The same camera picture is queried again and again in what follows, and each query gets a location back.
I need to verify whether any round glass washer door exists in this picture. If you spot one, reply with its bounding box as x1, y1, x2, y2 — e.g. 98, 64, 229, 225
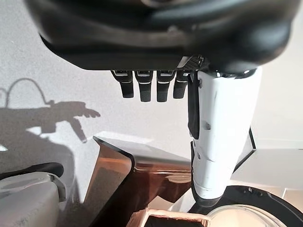
187, 185, 303, 227

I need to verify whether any rectangular wicker basket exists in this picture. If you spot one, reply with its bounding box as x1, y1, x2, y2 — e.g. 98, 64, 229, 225
129, 208, 211, 227

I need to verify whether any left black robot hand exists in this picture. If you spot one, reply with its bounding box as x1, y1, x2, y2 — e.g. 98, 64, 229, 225
23, 0, 294, 207

